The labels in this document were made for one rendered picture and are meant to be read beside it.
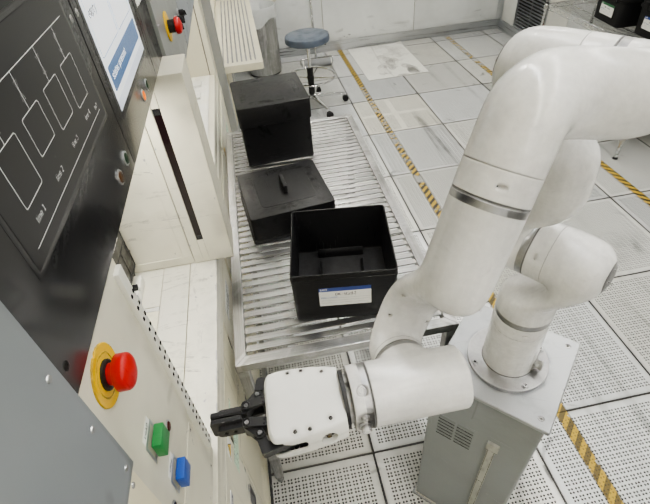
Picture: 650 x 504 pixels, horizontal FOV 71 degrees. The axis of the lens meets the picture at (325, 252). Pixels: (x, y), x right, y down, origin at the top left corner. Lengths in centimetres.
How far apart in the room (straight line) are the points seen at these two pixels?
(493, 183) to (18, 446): 45
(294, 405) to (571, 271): 55
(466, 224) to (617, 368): 187
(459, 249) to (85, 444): 40
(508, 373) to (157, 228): 95
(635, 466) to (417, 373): 158
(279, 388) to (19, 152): 39
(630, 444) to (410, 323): 157
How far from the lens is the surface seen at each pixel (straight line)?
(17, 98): 48
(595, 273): 91
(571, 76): 54
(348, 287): 118
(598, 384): 225
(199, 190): 120
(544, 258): 92
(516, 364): 116
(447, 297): 54
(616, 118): 61
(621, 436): 216
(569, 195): 78
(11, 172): 43
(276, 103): 182
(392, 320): 66
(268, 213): 148
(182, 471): 72
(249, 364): 122
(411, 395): 60
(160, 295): 130
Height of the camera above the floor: 175
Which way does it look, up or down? 42 degrees down
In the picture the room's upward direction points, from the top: 6 degrees counter-clockwise
